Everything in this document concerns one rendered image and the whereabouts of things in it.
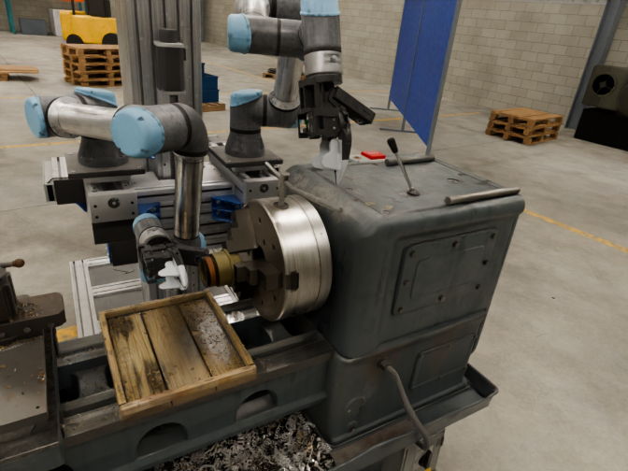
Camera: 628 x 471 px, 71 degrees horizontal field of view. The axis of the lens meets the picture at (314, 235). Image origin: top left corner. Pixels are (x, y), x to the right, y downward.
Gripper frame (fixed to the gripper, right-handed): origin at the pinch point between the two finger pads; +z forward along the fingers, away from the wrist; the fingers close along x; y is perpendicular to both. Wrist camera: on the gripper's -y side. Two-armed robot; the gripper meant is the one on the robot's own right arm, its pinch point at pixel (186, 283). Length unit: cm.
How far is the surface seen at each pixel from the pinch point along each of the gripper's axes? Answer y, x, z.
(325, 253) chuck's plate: -30.1, 7.7, 10.7
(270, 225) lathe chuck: -19.3, 13.0, 2.5
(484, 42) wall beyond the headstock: -945, 40, -744
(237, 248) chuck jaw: -14.0, 4.6, -4.2
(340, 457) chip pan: -36, -54, 22
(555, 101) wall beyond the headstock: -972, -63, -529
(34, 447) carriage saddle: 32.7, -15.1, 18.9
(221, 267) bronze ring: -8.1, 2.7, 0.2
